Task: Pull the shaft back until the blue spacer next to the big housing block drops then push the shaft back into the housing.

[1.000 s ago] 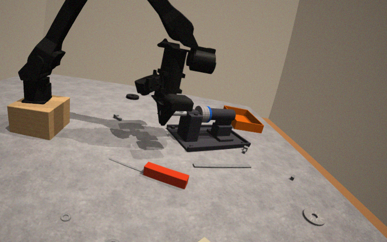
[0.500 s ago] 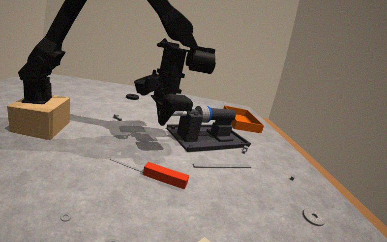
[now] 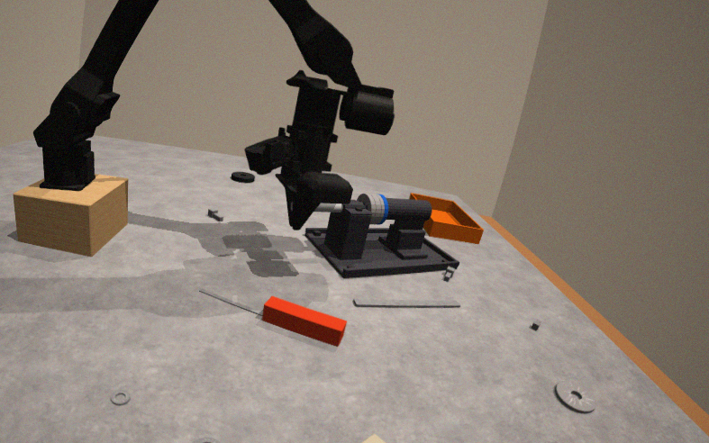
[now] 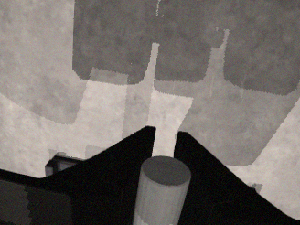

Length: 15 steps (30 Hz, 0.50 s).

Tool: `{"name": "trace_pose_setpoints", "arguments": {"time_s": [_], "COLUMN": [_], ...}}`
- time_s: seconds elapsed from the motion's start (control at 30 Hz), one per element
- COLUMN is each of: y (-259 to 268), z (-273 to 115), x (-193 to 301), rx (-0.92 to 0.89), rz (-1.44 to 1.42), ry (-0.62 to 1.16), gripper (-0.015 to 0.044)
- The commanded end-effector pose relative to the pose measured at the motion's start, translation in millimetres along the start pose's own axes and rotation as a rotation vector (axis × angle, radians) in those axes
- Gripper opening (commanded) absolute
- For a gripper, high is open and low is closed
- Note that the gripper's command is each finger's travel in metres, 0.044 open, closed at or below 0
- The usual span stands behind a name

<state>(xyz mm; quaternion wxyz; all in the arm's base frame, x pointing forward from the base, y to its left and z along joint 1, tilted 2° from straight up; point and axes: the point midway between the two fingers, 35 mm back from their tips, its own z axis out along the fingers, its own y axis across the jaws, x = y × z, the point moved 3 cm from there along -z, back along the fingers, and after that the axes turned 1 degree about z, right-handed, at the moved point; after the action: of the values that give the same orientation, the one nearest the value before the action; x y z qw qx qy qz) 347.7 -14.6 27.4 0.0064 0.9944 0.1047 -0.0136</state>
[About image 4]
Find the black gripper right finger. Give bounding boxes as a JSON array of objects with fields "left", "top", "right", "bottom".
[{"left": 173, "top": 131, "right": 300, "bottom": 225}]

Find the white cylinder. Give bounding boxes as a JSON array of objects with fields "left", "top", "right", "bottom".
[{"left": 133, "top": 156, "right": 191, "bottom": 225}]

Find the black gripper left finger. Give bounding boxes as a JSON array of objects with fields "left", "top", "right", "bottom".
[{"left": 0, "top": 126, "right": 156, "bottom": 225}]

